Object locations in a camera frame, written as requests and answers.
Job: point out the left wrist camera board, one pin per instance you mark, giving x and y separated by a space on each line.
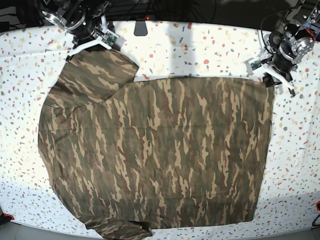
253 66

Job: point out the camouflage T-shirt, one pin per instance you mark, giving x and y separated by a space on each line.
128 157

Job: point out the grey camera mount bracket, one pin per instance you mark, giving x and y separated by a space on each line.
140 29

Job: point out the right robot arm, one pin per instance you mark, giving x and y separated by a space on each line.
56 18

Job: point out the red table clamp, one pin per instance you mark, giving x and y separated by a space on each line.
317 205
5 218

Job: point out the red table clamp right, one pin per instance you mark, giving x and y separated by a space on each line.
317 205

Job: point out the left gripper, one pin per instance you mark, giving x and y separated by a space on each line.
283 60

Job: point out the red table clamp left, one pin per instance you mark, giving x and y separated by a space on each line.
5 218

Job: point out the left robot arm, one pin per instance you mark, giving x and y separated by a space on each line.
287 47

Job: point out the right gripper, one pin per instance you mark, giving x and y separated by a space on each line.
83 24

